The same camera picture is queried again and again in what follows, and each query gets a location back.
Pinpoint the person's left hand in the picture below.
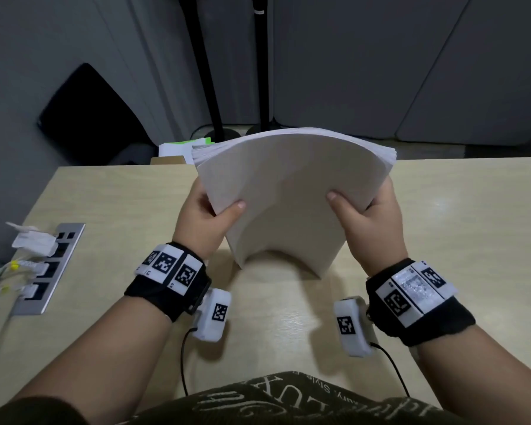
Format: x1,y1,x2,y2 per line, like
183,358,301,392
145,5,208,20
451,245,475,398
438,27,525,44
171,176,247,261

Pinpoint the person's right hand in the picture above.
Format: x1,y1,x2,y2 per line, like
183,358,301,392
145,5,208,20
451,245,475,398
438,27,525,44
326,175,409,277

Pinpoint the stack of white papers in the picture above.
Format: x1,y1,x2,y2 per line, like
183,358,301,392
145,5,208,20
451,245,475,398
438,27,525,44
191,126,398,279

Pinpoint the person's left forearm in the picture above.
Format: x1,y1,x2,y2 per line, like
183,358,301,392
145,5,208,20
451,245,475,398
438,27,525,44
8,296,173,425

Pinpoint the person's right forearm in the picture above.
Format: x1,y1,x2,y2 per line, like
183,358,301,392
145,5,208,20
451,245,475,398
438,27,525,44
415,325,531,425

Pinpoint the light wooden desk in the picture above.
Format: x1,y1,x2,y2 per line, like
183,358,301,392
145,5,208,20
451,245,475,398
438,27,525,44
0,156,531,417

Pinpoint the silver desk socket panel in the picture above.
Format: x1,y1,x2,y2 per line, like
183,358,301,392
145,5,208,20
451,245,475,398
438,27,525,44
11,223,86,316

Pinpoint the black left wristband with markers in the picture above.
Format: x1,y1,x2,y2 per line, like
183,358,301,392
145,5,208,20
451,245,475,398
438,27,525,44
123,241,212,323

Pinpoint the black wristband with markers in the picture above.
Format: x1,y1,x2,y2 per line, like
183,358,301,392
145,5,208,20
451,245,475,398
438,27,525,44
365,259,477,348
123,241,212,323

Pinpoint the white and green paper pile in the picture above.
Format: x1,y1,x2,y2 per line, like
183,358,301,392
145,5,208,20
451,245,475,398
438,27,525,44
158,136,217,166

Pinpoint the black right wristband with markers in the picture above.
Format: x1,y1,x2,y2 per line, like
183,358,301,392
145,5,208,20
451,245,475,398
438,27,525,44
365,259,477,348

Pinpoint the black chair back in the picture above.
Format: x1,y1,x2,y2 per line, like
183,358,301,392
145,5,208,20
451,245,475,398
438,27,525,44
37,62,158,166

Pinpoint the black stand with round base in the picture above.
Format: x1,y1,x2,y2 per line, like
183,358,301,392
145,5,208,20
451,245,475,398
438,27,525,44
176,0,242,143
247,0,289,137

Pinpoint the white power adapter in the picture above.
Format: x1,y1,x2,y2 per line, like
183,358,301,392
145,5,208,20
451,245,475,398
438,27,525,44
5,221,58,257

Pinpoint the dark green printed sweater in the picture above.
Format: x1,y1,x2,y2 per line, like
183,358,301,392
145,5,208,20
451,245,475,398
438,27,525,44
0,370,470,425

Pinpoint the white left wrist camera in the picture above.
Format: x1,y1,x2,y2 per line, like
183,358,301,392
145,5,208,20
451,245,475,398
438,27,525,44
191,288,232,344

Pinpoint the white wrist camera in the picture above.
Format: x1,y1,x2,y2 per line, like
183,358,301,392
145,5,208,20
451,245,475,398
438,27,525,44
333,296,379,358
191,288,232,344

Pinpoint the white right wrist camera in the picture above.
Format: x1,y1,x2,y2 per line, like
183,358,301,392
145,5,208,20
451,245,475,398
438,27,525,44
333,296,379,358

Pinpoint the black right camera cable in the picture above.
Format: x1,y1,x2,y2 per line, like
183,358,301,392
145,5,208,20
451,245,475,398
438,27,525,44
369,342,411,398

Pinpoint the black camera cable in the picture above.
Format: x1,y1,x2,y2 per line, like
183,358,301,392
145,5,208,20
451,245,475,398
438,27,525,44
179,327,199,397
369,342,411,398

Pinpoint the black left camera cable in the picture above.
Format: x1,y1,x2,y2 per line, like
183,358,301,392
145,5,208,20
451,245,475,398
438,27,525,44
179,327,199,397

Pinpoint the white plug with cable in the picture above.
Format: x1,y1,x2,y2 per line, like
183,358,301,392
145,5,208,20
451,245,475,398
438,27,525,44
0,285,38,332
0,260,50,293

